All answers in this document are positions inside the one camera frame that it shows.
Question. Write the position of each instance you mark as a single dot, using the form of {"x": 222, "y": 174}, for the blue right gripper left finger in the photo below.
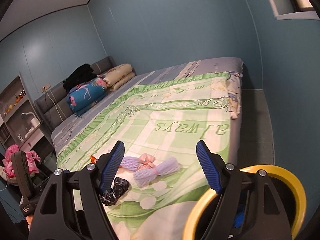
{"x": 109, "y": 164}

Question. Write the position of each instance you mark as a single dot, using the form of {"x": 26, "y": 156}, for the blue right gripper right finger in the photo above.
{"x": 210, "y": 166}

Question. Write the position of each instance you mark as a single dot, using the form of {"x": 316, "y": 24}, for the black plastic bag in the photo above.
{"x": 111, "y": 196}

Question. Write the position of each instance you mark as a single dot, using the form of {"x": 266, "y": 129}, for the purple foam fruit net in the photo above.
{"x": 144, "y": 177}

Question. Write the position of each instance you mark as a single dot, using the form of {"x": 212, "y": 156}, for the yellow rimmed trash bin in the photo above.
{"x": 289, "y": 187}

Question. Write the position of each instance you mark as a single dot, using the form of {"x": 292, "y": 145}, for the pink clothing pile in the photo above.
{"x": 15, "y": 158}

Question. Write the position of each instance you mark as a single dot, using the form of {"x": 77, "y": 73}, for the green floral quilt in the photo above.
{"x": 164, "y": 120}

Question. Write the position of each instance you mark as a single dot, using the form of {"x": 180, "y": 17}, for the grey bed with headboard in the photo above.
{"x": 67, "y": 126}

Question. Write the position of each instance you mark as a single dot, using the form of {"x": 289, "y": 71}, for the blue floral folded blanket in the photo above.
{"x": 86, "y": 95}

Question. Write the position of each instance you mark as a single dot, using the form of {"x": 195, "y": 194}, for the grey bedside shelf unit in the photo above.
{"x": 15, "y": 101}

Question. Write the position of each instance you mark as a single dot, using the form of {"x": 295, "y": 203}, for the white desk lamp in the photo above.
{"x": 30, "y": 121}

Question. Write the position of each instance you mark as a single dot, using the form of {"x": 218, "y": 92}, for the beige folded blanket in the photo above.
{"x": 118, "y": 76}

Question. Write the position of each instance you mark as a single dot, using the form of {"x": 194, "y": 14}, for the black clothing pile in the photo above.
{"x": 82, "y": 74}

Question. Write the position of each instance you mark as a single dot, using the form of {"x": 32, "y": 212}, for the wall power socket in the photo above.
{"x": 45, "y": 87}

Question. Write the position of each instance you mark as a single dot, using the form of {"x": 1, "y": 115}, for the window with grey frame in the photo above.
{"x": 290, "y": 0}

